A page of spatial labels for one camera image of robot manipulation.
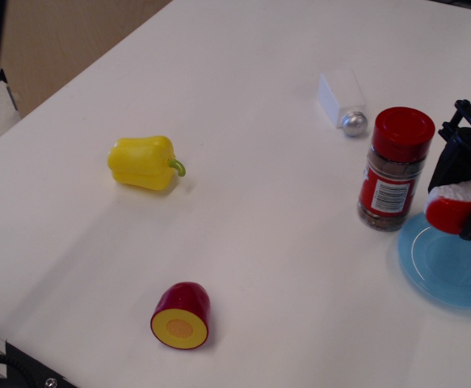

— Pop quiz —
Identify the wooden cabinet panel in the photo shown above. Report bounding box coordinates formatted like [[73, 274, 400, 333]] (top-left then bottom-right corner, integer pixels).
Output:
[[0, 0, 168, 117]]

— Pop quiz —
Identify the white salt shaker silver cap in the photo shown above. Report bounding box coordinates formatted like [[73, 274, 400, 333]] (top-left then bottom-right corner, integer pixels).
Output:
[[318, 69, 368, 137]]

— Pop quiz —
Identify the light blue plate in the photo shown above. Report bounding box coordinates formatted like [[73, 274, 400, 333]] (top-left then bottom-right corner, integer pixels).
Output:
[[397, 213, 471, 308]]

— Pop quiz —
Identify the red lidded spice jar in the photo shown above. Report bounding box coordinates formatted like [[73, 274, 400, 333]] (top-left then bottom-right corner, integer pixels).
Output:
[[358, 107, 435, 231]]

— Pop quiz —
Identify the halved red toy fruit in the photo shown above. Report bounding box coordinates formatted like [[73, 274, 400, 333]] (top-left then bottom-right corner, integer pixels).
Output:
[[150, 282, 211, 350]]

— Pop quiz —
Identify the black table corner bracket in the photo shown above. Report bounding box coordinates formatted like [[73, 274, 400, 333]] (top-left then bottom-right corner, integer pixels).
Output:
[[5, 342, 77, 388]]

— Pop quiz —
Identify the red and white toy sushi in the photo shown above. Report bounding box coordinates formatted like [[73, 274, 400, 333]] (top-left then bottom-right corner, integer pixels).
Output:
[[424, 180, 471, 235]]

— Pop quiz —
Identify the yellow toy bell pepper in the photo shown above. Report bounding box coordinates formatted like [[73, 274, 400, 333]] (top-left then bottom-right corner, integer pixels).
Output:
[[107, 136, 186, 191]]

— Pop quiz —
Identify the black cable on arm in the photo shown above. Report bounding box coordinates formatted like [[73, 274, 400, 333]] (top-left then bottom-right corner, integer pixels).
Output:
[[0, 352, 34, 388]]

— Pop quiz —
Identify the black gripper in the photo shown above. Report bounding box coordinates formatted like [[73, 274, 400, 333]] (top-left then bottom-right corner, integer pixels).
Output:
[[428, 99, 471, 241]]

